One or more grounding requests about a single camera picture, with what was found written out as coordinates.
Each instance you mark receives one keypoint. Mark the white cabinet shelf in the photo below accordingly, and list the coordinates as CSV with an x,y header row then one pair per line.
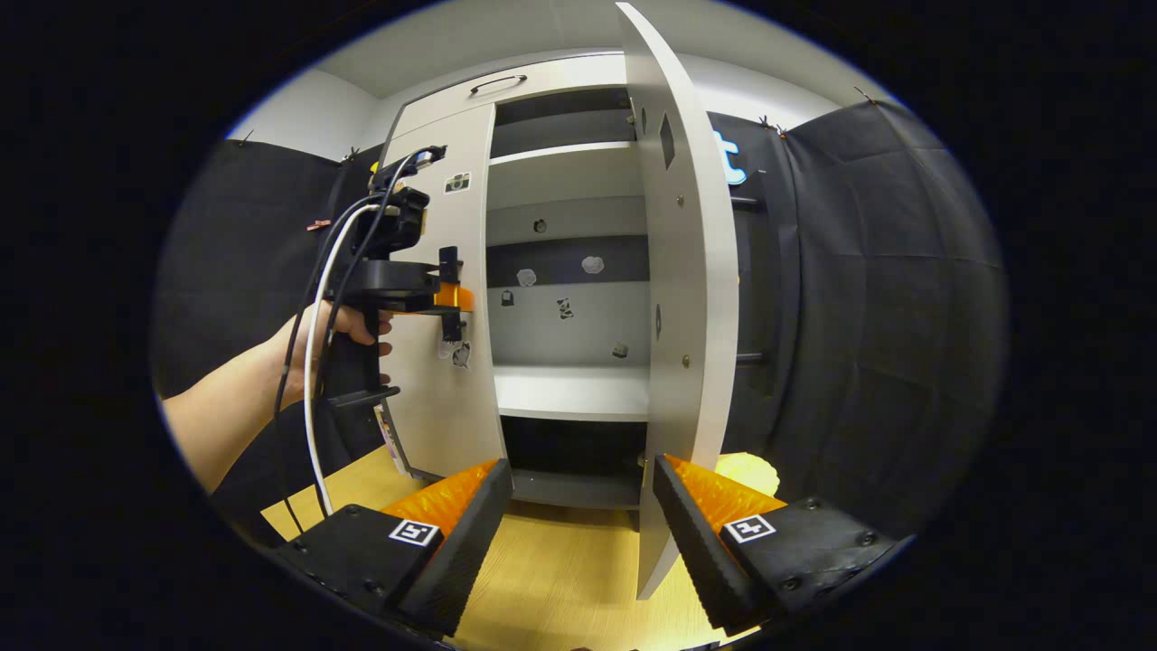
x,y
560,152
569,393

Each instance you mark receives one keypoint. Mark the grey cabinet door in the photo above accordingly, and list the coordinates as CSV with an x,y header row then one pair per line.
x,y
696,298
443,416

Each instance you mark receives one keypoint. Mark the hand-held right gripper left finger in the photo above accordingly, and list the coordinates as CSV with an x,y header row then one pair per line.
x,y
465,542

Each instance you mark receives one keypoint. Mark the grey double-door shoe cabinet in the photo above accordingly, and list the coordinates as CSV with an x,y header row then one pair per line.
x,y
569,334

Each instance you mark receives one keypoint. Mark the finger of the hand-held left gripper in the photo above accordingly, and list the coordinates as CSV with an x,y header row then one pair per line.
x,y
454,297

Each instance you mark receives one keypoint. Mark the yellow knobby ball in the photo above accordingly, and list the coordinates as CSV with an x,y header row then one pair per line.
x,y
750,472

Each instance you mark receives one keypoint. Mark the upright book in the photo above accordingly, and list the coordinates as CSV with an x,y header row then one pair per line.
x,y
390,438

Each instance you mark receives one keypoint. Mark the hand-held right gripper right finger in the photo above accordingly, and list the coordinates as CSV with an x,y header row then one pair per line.
x,y
700,551

